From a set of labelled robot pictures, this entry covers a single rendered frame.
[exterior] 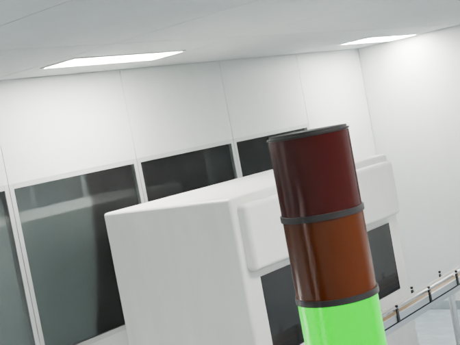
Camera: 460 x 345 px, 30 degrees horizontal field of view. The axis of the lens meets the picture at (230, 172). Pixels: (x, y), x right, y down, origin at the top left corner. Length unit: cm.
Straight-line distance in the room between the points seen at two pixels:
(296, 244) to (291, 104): 791
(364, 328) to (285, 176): 10
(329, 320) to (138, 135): 628
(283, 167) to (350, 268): 7
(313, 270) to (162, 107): 652
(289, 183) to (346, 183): 3
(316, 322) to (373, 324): 3
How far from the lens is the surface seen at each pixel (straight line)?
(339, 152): 50
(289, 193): 50
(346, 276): 50
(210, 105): 745
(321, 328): 51
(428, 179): 941
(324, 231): 50
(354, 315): 51
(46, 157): 614
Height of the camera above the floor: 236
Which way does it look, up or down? 3 degrees down
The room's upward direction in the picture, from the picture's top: 11 degrees counter-clockwise
